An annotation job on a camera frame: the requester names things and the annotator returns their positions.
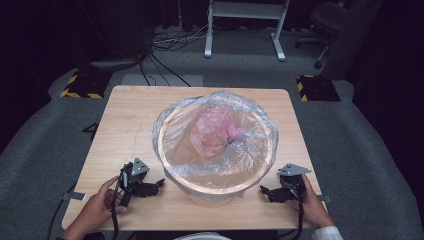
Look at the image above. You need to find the white round waste bin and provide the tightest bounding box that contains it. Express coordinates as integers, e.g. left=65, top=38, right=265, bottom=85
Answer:
left=157, top=99, right=273, bottom=209

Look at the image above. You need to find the bundle of floor cables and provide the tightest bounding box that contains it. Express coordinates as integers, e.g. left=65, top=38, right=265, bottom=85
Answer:
left=139, top=23, right=209, bottom=88

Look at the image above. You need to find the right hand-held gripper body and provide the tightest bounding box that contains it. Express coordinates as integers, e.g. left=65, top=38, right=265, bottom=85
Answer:
left=277, top=162, right=313, bottom=201

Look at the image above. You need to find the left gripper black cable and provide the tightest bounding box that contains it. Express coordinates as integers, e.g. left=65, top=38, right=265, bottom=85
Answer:
left=110, top=186, right=125, bottom=240

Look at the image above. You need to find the person's left hand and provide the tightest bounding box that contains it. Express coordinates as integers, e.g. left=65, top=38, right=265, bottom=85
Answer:
left=71, top=175, right=128, bottom=240

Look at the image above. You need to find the black yellow striped base plate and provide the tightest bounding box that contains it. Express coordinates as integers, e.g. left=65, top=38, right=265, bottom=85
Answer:
left=296, top=74, right=342, bottom=103
left=60, top=69, right=114, bottom=100

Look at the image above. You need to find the white rounded object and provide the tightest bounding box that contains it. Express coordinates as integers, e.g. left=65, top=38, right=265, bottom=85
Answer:
left=173, top=231, right=232, bottom=240

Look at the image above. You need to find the pink plastic bag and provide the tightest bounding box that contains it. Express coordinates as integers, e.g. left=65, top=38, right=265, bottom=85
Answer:
left=189, top=105, right=248, bottom=159

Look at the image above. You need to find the black office chair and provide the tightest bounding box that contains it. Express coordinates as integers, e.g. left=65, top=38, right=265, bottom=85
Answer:
left=294, top=0, right=352, bottom=70

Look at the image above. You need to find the thin black cable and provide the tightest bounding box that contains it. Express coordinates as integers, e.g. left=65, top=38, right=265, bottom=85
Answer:
left=46, top=182, right=78, bottom=240

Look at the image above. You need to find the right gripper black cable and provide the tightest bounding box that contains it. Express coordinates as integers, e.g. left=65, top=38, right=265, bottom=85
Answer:
left=290, top=199, right=306, bottom=240

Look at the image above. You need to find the clear plastic bin liner bag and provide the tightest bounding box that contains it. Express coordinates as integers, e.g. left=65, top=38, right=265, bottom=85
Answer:
left=151, top=90, right=280, bottom=198

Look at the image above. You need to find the white metal table frame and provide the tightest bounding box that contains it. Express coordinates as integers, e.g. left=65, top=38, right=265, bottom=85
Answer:
left=203, top=0, right=291, bottom=63

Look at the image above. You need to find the grey upright panel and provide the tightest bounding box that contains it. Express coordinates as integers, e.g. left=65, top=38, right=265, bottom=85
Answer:
left=320, top=0, right=385, bottom=82

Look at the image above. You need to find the person's dark clothing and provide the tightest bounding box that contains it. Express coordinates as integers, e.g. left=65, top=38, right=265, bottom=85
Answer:
left=126, top=229, right=278, bottom=240

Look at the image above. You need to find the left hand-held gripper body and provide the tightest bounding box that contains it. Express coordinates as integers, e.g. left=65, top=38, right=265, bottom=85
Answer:
left=116, top=157, right=151, bottom=207

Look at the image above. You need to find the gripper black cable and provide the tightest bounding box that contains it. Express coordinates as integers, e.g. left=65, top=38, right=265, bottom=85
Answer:
left=110, top=186, right=125, bottom=240
left=290, top=199, right=306, bottom=240

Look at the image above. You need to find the person's right hand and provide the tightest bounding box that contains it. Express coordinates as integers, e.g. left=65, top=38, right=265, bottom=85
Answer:
left=287, top=174, right=335, bottom=230

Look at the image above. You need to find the grey stand base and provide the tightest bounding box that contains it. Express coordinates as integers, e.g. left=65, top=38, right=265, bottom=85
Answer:
left=89, top=57, right=145, bottom=72

